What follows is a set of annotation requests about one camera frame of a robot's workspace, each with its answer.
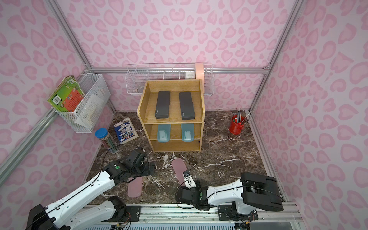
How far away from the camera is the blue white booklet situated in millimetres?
1028

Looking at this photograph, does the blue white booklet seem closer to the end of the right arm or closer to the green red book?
the green red book

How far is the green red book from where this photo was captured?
0.67 meters
